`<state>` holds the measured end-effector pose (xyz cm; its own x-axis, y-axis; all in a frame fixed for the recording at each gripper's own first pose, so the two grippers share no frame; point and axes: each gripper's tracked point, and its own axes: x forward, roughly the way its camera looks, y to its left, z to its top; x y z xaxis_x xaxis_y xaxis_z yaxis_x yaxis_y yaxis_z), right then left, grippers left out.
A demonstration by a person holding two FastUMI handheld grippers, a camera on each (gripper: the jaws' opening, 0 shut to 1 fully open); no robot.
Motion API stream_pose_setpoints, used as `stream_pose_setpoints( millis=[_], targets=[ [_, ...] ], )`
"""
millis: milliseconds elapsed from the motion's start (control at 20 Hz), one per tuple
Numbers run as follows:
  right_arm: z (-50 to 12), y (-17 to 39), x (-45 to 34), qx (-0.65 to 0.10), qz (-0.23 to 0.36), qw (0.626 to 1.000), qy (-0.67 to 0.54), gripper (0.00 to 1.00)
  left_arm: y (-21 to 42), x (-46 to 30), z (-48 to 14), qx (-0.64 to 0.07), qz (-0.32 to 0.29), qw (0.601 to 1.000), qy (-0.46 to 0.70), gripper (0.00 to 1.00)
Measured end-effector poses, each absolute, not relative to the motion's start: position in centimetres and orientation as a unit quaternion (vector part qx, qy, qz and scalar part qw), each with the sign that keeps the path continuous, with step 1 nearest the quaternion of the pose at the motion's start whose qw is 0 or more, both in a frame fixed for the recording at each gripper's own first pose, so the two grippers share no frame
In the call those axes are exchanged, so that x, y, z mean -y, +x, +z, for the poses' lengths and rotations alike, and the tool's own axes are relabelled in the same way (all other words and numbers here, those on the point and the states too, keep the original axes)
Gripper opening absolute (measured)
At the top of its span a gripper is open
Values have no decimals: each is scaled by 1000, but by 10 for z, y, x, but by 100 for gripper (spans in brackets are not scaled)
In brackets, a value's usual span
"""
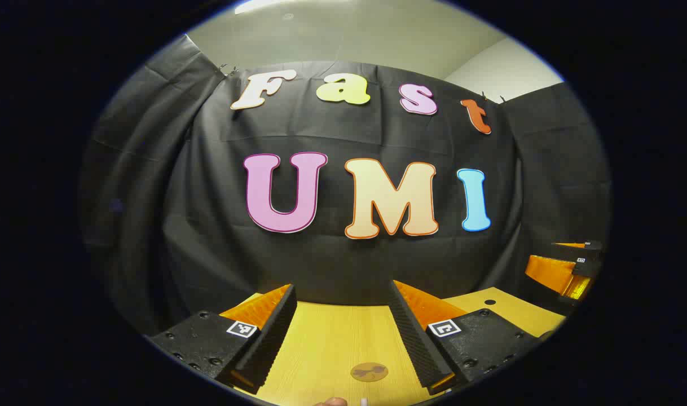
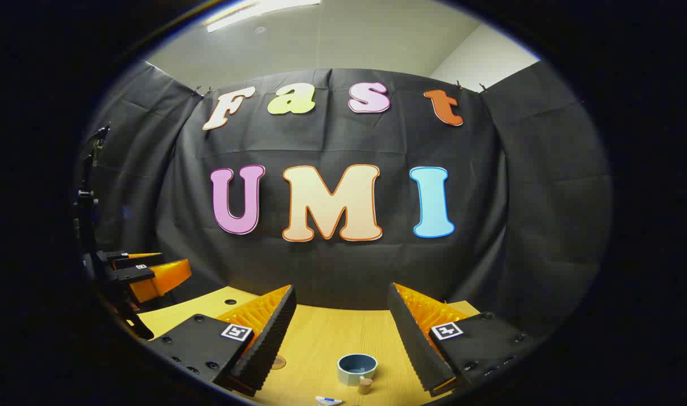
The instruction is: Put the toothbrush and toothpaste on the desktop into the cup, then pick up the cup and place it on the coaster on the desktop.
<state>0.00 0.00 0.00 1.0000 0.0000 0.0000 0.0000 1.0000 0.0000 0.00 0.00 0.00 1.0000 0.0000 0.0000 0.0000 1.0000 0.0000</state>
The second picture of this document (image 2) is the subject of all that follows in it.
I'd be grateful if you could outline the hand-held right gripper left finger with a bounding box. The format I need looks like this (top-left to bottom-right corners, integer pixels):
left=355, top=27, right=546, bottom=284
left=148, top=284, right=297, bottom=397

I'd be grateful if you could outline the wooden desktop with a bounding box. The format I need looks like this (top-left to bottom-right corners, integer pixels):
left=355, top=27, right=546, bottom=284
left=135, top=286, right=482, bottom=406

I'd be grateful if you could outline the black backdrop cloth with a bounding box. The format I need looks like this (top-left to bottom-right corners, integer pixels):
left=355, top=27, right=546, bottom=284
left=81, top=59, right=613, bottom=339

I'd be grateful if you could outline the blue cup with wooden handle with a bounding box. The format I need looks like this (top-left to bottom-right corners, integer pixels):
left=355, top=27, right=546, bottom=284
left=337, top=354, right=378, bottom=395

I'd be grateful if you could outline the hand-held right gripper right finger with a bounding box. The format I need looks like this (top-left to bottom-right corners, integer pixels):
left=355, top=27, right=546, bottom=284
left=387, top=283, right=533, bottom=397

